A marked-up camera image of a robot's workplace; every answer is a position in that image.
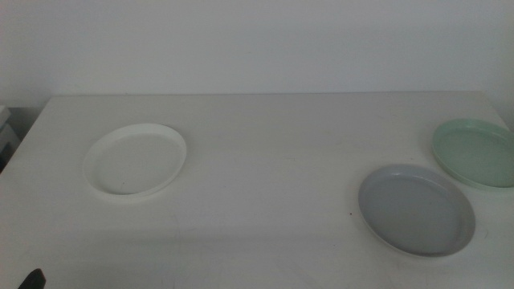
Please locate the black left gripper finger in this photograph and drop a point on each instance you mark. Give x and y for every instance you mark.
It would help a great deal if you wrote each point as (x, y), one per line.
(33, 280)

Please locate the grey shallow bowl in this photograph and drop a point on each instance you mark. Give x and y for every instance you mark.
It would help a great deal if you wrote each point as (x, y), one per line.
(415, 210)

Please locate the white shallow bowl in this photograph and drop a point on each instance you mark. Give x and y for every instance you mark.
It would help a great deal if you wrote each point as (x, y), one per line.
(136, 162)

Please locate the pale green shallow bowl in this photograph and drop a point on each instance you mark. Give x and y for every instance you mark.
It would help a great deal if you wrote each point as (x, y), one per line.
(478, 154)

